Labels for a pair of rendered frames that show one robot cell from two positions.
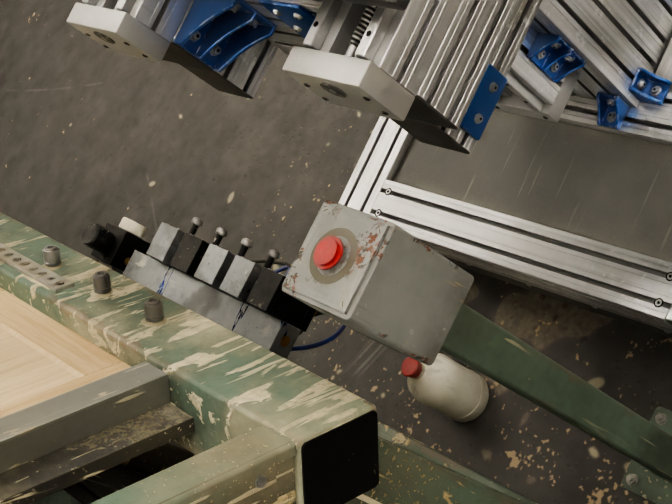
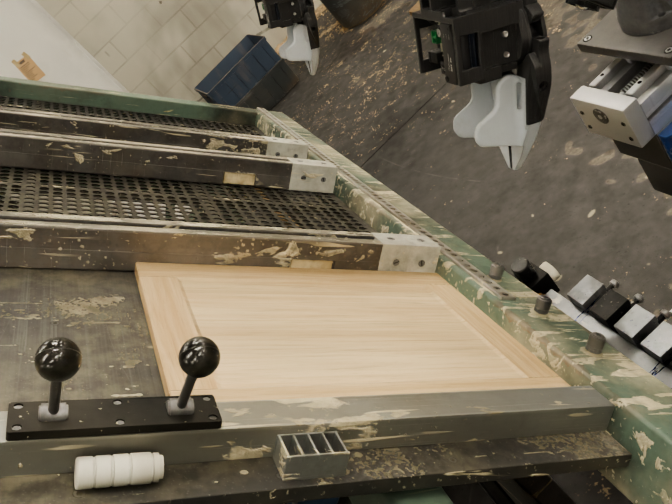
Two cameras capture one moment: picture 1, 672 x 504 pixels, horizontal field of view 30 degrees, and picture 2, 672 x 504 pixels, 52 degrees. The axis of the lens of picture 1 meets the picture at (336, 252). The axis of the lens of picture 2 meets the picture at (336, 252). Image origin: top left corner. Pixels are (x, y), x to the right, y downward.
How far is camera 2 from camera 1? 0.67 m
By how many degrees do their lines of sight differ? 15
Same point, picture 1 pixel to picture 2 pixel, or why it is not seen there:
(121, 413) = (568, 425)
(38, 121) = (429, 193)
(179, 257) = (601, 306)
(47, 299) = (493, 303)
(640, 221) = not seen: outside the picture
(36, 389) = (487, 374)
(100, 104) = (475, 194)
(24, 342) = (471, 330)
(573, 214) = not seen: outside the picture
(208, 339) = (648, 386)
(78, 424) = (533, 422)
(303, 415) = not seen: outside the picture
